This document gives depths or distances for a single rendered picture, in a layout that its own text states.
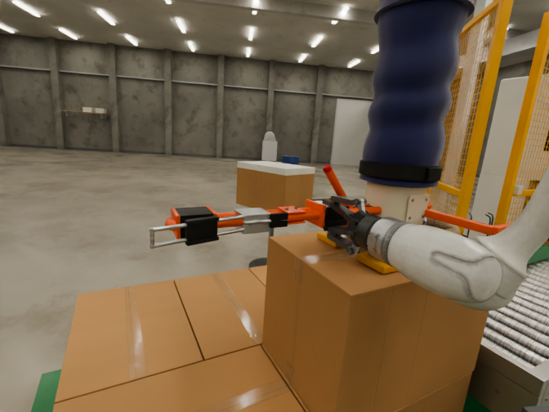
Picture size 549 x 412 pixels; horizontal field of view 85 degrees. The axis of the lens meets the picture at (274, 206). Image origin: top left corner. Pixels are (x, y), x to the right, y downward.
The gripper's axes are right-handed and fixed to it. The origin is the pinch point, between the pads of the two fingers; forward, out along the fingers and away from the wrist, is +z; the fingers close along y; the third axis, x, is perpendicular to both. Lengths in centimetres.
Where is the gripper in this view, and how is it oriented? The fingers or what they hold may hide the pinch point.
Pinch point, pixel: (323, 212)
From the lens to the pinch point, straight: 80.4
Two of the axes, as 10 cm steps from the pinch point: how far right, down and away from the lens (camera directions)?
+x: 8.9, -0.4, 4.5
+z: -4.5, -2.2, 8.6
